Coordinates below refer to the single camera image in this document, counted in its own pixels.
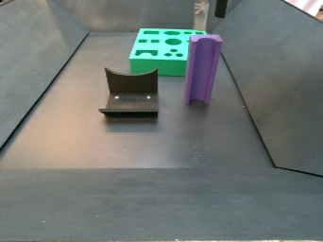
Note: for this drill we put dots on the green shape-sorting foam board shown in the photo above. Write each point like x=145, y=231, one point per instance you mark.
x=160, y=48

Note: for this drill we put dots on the purple arch block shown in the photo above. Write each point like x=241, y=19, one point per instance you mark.
x=201, y=67

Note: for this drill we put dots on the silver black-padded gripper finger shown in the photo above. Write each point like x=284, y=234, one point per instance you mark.
x=220, y=8

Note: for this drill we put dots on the silver bolted gripper finger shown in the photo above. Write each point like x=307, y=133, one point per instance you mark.
x=200, y=11

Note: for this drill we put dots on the black curved holder stand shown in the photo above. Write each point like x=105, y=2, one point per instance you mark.
x=132, y=93

